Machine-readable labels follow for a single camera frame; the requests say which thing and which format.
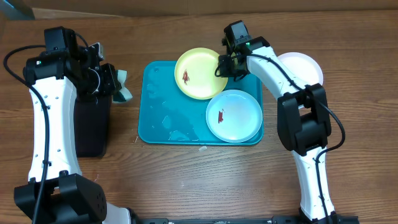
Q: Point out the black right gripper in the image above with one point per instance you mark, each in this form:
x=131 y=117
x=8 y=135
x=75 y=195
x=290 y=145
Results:
x=222 y=62

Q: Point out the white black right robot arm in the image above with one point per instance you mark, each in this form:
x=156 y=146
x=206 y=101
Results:
x=303 y=118

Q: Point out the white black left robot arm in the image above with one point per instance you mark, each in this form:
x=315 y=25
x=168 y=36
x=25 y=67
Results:
x=57 y=192

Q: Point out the white plate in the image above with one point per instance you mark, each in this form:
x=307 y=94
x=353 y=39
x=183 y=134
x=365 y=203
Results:
x=302 y=67

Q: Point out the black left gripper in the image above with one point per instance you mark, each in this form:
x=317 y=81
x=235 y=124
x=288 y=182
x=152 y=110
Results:
x=112 y=86

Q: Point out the black water tray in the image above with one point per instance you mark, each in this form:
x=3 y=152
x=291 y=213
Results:
x=91 y=121

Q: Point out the yellow-green plate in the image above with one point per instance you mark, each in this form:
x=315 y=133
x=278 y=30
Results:
x=195 y=74

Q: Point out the teal plastic tray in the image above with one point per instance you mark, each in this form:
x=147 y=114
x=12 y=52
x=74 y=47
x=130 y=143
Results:
x=167 y=115

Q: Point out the green and yellow sponge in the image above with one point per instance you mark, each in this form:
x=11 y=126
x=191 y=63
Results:
x=123 y=95

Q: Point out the light blue plate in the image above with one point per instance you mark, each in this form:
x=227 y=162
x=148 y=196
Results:
x=234 y=116

